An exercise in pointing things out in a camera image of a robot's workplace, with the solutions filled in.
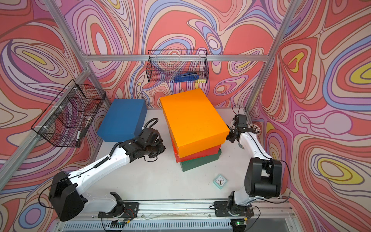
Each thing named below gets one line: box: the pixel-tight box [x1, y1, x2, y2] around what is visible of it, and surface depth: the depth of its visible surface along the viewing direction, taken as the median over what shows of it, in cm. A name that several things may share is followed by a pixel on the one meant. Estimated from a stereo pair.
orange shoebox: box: [159, 88, 231, 159], surface depth 68 cm
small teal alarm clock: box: [213, 173, 228, 190], surface depth 82 cm
